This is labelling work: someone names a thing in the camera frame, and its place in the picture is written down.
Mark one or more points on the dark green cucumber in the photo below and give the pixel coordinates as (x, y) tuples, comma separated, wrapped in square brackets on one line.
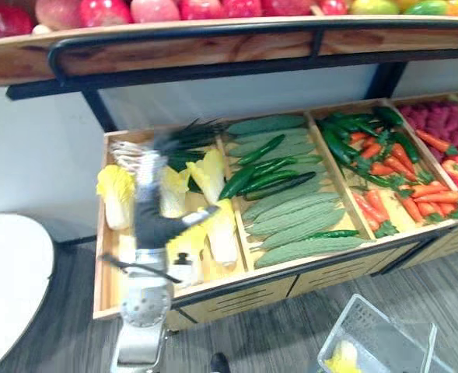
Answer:
[(269, 179), (261, 149), (349, 121), (335, 147), (389, 116), (406, 147), (236, 182), (283, 163), (287, 184)]

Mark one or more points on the yellow green mango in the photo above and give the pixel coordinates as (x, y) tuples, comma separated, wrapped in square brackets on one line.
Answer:
[(426, 8), (374, 7)]

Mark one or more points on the red apple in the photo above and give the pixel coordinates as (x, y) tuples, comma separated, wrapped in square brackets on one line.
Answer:
[(201, 8), (57, 13), (5, 21), (287, 7), (104, 11), (241, 7), (333, 6)]

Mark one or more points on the wooden upper fruit shelf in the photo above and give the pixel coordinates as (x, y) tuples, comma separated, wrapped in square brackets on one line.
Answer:
[(174, 50)]

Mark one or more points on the small green chili pepper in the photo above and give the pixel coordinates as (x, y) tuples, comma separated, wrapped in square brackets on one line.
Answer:
[(335, 234)]

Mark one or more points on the clear plastic shopping basket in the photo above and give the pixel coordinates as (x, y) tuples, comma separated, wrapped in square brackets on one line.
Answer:
[(368, 322)]

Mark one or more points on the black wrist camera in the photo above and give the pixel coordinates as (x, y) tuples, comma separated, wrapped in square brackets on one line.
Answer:
[(182, 260)]

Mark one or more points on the green onion bunch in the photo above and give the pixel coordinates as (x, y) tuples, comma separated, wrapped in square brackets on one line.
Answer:
[(193, 134)]

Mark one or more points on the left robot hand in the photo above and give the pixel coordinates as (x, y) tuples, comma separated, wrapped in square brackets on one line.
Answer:
[(151, 217)]

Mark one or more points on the pink apple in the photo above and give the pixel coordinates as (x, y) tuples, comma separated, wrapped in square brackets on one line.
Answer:
[(154, 9)]

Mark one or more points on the orange carrot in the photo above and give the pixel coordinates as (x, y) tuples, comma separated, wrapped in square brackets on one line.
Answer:
[(438, 197), (428, 189), (366, 211), (412, 209), (381, 169), (378, 204), (371, 150), (403, 157), (426, 209), (432, 140)]

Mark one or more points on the pink raspberry pile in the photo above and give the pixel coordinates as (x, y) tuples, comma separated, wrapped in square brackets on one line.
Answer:
[(438, 120)]

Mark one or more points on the white round table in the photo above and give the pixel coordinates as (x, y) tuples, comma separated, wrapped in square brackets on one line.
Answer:
[(11, 287)]

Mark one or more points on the dark robot foot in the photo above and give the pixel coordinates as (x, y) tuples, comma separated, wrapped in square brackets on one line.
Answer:
[(219, 364)]

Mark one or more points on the wooden vegetable display stand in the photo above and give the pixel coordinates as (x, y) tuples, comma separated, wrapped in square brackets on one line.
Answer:
[(252, 295)]

